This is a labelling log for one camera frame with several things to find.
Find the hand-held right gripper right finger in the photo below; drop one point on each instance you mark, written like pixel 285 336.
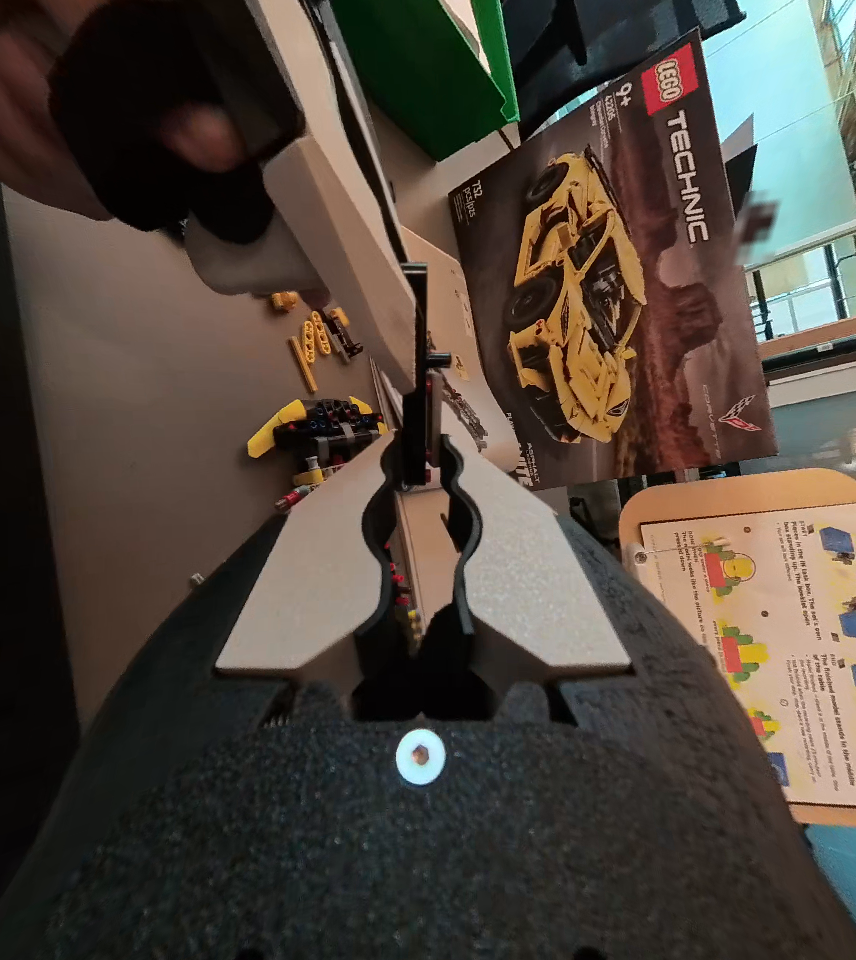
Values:
pixel 540 600

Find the yellow car picture box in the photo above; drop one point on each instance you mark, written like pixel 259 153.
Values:
pixel 622 300

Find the partly built lego car chassis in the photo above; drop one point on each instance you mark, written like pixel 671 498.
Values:
pixel 323 427

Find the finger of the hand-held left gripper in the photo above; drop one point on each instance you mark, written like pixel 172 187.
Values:
pixel 345 247

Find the scattered yellow lego pieces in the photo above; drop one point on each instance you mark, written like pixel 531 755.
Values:
pixel 315 337

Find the open instruction booklet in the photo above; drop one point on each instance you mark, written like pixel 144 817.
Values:
pixel 458 337

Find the wooden clipboard with instruction sheet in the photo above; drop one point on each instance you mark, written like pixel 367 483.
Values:
pixel 772 637

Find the green plastic bin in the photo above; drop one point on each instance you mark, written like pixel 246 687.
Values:
pixel 428 75

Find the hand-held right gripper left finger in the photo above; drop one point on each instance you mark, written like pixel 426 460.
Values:
pixel 308 600

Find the black lego beam with red pins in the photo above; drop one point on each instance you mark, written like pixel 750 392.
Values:
pixel 416 420

